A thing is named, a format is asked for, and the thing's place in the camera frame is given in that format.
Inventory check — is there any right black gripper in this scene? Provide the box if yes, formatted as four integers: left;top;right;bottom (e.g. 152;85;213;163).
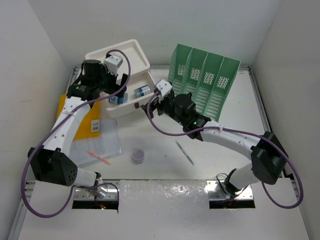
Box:
141;92;186;126

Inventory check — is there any white drawer cabinet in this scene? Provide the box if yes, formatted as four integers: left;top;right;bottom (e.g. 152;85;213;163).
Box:
85;39;155;119

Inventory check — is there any orange pen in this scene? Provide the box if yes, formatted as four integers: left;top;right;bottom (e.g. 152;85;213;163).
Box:
86;150;111;166

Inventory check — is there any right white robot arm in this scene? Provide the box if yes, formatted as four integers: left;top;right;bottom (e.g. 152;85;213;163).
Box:
141;92;287;196

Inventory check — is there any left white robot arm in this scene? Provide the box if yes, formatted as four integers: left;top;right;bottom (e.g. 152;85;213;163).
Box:
28;54;130;188

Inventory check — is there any small clear round container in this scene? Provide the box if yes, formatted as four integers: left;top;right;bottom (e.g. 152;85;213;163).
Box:
131;148;145;164

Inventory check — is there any yellow plastic folder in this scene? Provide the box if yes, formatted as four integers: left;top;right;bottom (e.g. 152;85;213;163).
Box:
56;93;102;141

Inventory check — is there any green file rack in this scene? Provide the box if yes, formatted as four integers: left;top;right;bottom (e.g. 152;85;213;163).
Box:
168;44;241;122

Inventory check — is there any clear plastic document sleeve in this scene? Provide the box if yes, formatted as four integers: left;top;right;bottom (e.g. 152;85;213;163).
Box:
69;119;122;168

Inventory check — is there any white foam front board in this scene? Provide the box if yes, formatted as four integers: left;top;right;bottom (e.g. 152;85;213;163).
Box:
19;180;309;240

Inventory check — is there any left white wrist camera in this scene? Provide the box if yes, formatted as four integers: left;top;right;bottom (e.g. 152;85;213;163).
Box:
103;55;123;76

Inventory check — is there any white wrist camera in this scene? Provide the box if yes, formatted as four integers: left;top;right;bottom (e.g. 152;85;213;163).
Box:
154;79;172;98
103;55;123;76

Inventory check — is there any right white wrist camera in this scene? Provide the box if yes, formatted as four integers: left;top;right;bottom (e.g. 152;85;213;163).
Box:
154;79;172;98

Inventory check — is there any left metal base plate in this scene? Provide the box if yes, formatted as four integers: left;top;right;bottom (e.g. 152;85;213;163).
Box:
73;180;120;201

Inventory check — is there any metal base plate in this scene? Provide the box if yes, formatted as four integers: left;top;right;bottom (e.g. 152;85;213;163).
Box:
205;179;254;201
73;180;120;201

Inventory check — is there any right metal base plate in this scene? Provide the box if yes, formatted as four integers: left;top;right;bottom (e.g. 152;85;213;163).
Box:
205;179;254;201

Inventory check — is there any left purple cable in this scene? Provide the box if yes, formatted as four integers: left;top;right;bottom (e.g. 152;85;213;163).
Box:
20;49;133;218

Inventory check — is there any purple cable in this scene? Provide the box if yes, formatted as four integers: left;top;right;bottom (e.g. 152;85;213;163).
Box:
146;91;304;209
20;49;133;218

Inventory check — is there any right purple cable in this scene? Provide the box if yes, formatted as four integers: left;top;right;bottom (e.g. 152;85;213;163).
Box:
146;91;304;209

